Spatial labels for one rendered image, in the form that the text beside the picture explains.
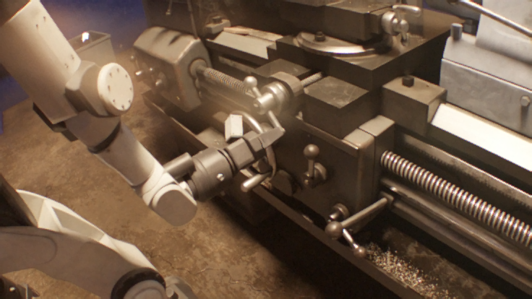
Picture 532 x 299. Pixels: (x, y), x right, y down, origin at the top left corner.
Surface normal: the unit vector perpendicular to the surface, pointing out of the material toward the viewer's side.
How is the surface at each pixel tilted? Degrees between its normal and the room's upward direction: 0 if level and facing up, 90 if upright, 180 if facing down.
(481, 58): 62
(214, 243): 0
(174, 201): 96
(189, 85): 90
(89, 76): 80
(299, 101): 90
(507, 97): 90
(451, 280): 0
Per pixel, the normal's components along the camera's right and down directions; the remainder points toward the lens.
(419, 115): -0.77, 0.45
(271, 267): -0.14, -0.80
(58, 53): 0.94, -0.18
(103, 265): 0.70, 0.33
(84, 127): -0.18, 0.43
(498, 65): -0.74, 0.02
